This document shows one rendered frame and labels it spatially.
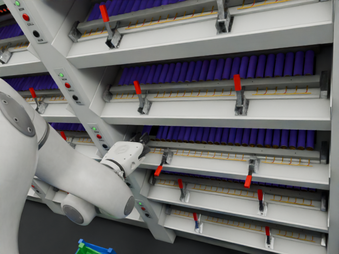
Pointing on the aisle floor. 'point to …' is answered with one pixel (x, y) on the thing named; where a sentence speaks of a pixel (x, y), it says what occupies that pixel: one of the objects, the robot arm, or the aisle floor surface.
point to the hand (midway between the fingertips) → (141, 139)
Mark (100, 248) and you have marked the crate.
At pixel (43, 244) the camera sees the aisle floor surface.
